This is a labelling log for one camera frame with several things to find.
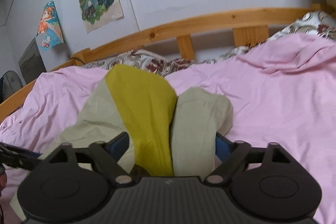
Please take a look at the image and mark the floral patterned pillow right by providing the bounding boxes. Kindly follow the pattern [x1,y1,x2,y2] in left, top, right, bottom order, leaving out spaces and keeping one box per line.
[200,11,335,64]

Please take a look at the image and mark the wooden bed frame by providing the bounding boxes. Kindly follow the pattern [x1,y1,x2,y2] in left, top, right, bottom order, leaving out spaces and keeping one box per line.
[0,0,336,125]

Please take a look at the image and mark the pink bed sheet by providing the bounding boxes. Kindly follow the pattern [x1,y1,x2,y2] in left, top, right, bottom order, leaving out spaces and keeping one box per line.
[1,34,335,223]

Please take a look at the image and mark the floral patterned pillow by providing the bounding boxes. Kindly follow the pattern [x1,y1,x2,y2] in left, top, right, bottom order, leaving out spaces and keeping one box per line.
[200,11,335,64]
[82,50,195,77]

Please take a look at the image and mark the olive brown grey hooded jacket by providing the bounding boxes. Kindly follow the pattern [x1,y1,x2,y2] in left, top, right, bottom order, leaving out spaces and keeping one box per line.
[10,63,234,222]

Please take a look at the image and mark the dark cabinet by wall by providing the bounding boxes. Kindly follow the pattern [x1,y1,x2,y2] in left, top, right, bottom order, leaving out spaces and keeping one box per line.
[18,39,46,84]

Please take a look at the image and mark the black standing fan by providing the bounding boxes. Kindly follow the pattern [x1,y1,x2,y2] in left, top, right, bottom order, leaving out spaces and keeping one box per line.
[1,71,23,103]

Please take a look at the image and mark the blue anime poster left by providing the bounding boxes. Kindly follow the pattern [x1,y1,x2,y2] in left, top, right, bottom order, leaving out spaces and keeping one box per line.
[36,1,64,52]

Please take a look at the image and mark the floral patterned pillow left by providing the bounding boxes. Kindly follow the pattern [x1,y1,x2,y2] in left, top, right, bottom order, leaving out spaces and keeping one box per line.
[82,50,195,77]

